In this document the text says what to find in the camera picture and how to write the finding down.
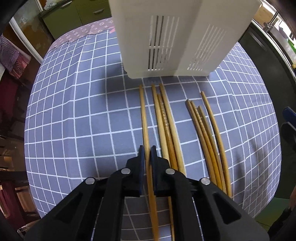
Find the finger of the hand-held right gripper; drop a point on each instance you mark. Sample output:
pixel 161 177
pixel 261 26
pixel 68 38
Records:
pixel 289 136
pixel 290 114

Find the plaid hanging cloth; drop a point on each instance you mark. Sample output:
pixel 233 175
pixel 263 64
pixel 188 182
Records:
pixel 13 58

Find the wooden chopstick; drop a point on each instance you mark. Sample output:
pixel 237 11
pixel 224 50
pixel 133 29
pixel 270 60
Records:
pixel 199 129
pixel 145 129
pixel 171 125
pixel 216 129
pixel 203 129
pixel 208 129
pixel 167 129
pixel 158 115

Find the white plastic utensil holder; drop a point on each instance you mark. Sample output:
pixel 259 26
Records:
pixel 138 34

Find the wooden cutting board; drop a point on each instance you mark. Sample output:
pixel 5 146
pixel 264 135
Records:
pixel 264 14

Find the dark kitchen countertop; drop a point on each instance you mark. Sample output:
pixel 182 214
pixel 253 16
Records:
pixel 277 44

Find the purple patterned cloth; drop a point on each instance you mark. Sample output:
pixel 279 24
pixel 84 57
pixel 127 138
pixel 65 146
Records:
pixel 92 29

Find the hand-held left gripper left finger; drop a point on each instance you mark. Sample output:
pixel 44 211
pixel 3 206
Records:
pixel 141 166

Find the blue-grey checked tablecloth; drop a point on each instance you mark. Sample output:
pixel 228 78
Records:
pixel 81 115

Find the dark kitchen cabinet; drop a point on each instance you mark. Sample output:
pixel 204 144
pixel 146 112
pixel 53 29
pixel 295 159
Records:
pixel 263 58

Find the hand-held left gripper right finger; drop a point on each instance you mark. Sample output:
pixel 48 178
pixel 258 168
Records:
pixel 153 171

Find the glass cabinet door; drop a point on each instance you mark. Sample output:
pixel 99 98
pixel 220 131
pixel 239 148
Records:
pixel 27 25

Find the green kitchen cabinet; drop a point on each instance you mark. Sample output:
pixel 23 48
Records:
pixel 76 16

